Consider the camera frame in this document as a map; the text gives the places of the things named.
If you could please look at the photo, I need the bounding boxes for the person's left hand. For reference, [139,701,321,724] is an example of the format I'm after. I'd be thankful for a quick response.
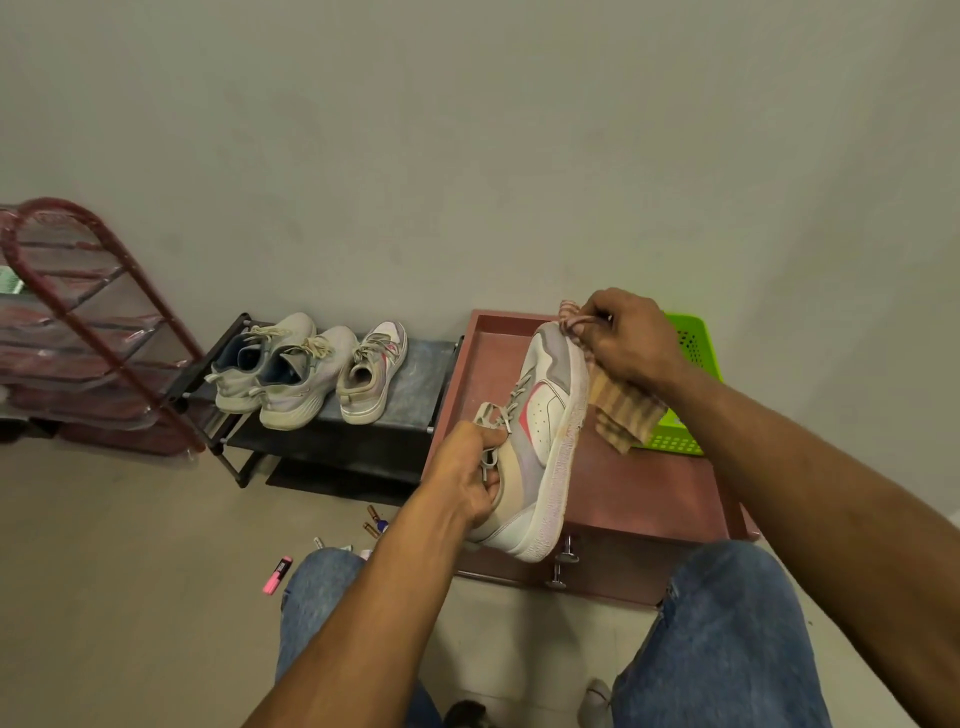
[419,419,511,530]

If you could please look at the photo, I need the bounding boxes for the person's right hand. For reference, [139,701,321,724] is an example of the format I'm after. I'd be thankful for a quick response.
[563,287,691,399]

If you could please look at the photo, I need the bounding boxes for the striped yellow cleaning cloth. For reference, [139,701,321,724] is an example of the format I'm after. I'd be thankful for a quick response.
[557,299,670,456]

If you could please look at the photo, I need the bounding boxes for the white pink sneaker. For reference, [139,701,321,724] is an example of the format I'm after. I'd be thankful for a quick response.
[335,320,409,427]
[461,320,594,564]

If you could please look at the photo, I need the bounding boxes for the red-brown drawer cabinet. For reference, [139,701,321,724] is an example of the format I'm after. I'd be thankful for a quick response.
[421,308,763,607]

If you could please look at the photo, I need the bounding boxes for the grey-blue sneaker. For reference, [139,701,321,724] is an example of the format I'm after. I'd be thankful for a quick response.
[251,324,360,433]
[203,311,318,415]

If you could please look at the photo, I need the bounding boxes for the person's left forearm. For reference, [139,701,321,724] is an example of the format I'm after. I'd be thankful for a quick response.
[239,483,481,728]

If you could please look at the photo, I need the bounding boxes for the person's right forearm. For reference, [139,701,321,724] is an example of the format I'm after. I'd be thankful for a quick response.
[659,363,960,728]

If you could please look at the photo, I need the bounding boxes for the person's grey slipper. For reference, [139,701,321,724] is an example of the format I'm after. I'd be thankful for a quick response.
[577,678,615,728]

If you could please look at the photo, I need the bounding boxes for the person's right leg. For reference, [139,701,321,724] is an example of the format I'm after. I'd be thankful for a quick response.
[611,539,834,728]

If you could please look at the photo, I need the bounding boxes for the green plastic basket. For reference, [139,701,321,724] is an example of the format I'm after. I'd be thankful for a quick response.
[633,311,725,457]

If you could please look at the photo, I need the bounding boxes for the black shoe rack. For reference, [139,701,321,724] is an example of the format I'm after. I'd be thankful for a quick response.
[168,312,465,500]

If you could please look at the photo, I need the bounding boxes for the black stool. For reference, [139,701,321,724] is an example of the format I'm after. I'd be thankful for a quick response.
[443,699,493,728]

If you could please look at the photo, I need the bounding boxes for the red metal rack plastic-wrapped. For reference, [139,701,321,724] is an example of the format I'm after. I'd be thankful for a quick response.
[0,197,208,457]

